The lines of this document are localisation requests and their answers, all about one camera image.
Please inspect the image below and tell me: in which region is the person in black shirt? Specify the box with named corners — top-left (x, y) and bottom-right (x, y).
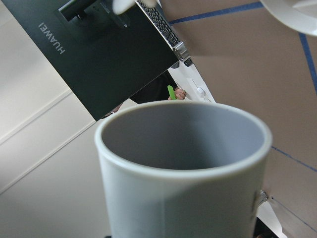
top-left (129, 71), bottom-right (187, 104)

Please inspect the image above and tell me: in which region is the white mug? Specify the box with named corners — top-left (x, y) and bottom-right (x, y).
top-left (95, 100), bottom-right (272, 238)

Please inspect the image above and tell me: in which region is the black Huawei monitor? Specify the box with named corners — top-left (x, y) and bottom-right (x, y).
top-left (4, 0), bottom-right (177, 120)

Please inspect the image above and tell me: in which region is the black keyboard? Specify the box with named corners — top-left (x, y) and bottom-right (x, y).
top-left (137, 0), bottom-right (180, 48)

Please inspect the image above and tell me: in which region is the silver reacher grabber stick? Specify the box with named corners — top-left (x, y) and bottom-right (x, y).
top-left (167, 85), bottom-right (176, 100)

